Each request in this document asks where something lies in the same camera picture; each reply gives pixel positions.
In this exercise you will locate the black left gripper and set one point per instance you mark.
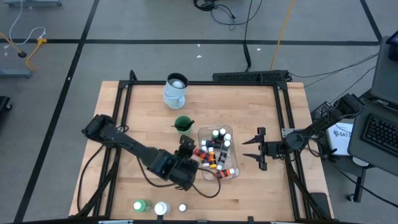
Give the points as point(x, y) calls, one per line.
point(185, 171)

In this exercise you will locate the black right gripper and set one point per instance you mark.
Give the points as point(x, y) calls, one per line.
point(270, 149)

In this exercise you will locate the red acrylic paint bottle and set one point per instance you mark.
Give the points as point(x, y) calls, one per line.
point(200, 154)

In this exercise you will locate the white acrylic paint bottle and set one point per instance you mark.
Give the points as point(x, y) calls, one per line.
point(205, 164)
point(223, 157)

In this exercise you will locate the yellow acrylic paint bottle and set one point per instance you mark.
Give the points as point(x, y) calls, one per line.
point(212, 158)

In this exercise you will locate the blue acrylic paint bottle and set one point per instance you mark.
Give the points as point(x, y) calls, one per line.
point(213, 144)

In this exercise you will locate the clear plastic bin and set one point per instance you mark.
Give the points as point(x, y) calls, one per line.
point(231, 155)

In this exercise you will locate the dark green acrylic paint bottle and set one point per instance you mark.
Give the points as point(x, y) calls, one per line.
point(227, 137)

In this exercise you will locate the thin paintbrush silver ferrule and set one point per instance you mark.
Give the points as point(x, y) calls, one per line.
point(186, 127)

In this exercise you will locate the thin paintbrush gold ferrule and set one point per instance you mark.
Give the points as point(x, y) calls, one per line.
point(188, 125)
point(191, 124)

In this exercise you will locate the orange acrylic paint bottle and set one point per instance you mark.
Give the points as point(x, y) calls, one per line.
point(224, 173)

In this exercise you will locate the dark brown acrylic paint bottle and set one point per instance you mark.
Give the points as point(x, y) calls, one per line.
point(222, 131)

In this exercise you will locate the paintbrush black bristles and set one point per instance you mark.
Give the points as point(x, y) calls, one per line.
point(176, 126)

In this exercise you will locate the purple acrylic paint bottle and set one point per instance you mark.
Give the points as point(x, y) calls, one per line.
point(183, 207)

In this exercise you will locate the large green paint bottle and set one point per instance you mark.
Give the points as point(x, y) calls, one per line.
point(138, 206)

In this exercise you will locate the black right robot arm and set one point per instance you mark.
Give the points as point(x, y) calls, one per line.
point(323, 124)

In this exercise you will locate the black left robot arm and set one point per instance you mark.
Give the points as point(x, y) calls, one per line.
point(124, 143)

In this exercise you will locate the green plastic cup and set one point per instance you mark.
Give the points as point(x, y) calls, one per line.
point(184, 133)

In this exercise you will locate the black power strip box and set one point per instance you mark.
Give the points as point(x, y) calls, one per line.
point(248, 76)

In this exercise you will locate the black power adapter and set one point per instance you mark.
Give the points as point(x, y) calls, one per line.
point(320, 109)

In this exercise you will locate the silver bar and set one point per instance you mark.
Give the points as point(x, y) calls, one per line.
point(283, 222)
point(115, 222)

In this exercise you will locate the black flat device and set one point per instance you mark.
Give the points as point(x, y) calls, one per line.
point(320, 202)

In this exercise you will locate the white printed box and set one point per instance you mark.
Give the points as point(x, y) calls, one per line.
point(340, 140)

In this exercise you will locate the white round object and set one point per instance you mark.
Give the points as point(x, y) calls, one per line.
point(360, 161)

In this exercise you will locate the black desk leg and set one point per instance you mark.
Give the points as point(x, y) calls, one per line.
point(360, 186)

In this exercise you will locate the grey laptop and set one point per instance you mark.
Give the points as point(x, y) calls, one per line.
point(381, 133)

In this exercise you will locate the dark screen device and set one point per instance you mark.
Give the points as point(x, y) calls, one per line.
point(394, 46)

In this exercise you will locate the grey table leg base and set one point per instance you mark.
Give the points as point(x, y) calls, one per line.
point(15, 73)
point(31, 3)

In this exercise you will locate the black floor disc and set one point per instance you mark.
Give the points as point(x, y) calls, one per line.
point(22, 54)

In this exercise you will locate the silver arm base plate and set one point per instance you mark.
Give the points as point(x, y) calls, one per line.
point(287, 132)

